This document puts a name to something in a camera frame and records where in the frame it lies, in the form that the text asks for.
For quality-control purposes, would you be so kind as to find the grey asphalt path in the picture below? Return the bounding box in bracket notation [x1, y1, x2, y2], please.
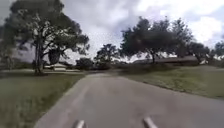
[33, 72, 224, 128]

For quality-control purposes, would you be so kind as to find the grass field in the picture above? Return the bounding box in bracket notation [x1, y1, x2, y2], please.
[0, 72, 87, 128]

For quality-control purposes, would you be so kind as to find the small pale building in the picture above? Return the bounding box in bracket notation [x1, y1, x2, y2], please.
[43, 63, 69, 72]

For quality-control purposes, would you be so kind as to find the small dark tree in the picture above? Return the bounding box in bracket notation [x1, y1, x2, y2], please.
[93, 43, 120, 66]

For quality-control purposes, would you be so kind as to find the low long building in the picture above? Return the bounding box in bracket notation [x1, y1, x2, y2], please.
[133, 55, 201, 67]

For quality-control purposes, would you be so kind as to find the grass slope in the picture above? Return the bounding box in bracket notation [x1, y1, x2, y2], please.
[121, 64, 224, 100]

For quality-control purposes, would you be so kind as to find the large dark tree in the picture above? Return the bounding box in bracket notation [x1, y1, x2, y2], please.
[0, 0, 90, 76]

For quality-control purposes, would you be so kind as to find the broad dark tree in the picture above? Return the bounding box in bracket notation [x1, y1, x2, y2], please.
[119, 16, 194, 65]

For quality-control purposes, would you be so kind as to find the dark bush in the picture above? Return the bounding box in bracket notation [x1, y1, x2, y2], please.
[75, 57, 95, 71]

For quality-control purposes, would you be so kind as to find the robot's own part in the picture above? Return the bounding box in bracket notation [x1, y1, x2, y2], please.
[143, 116, 158, 128]
[75, 119, 86, 128]

